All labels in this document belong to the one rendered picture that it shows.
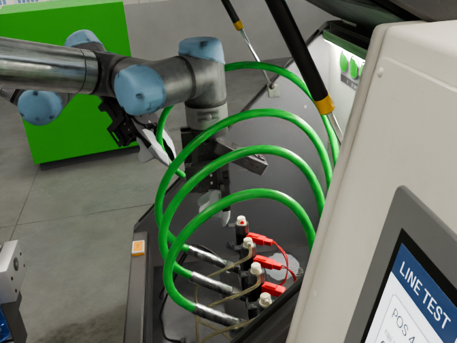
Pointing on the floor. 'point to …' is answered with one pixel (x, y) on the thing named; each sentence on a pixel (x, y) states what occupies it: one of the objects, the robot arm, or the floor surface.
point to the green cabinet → (18, 26)
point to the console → (383, 167)
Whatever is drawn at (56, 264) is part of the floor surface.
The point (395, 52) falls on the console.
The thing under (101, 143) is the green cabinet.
